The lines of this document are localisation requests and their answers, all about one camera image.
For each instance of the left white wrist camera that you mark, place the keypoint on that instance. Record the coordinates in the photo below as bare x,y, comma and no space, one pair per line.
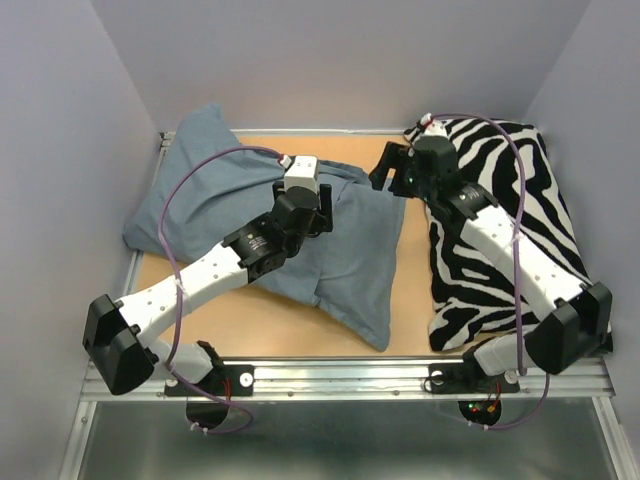
300,171

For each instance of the zebra print pillow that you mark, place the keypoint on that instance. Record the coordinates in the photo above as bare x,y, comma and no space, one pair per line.
509,160

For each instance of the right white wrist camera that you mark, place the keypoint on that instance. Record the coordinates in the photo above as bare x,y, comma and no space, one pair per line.
430,126

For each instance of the grey-blue pillowcase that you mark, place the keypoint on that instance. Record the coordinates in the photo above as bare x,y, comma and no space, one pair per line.
207,187

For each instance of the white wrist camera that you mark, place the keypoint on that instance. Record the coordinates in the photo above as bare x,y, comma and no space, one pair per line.
300,171
430,126

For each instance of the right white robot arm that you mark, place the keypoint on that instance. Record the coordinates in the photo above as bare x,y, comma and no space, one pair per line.
573,316

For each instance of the aluminium front rail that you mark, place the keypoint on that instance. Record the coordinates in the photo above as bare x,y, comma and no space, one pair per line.
363,379

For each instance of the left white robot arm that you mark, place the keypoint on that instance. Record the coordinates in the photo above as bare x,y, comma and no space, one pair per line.
122,337

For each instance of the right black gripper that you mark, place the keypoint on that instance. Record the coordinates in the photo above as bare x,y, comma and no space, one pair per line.
394,157

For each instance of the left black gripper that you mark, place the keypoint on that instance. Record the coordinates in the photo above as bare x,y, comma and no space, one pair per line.
322,219

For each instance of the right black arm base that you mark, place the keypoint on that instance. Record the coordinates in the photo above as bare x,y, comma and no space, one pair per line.
479,396

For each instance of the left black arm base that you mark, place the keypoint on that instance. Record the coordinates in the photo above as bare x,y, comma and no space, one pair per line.
215,408

